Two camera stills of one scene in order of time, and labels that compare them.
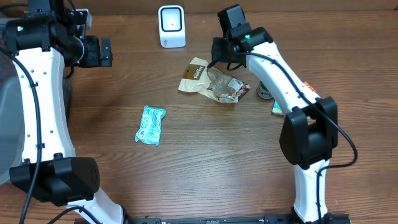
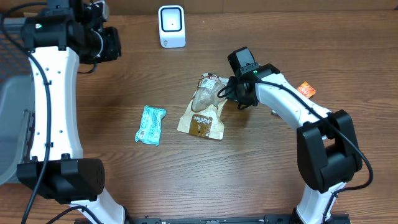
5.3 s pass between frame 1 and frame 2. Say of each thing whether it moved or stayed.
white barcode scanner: stayed
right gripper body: moved
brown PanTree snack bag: moved
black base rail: stayed
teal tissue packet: stayed
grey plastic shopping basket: stayed
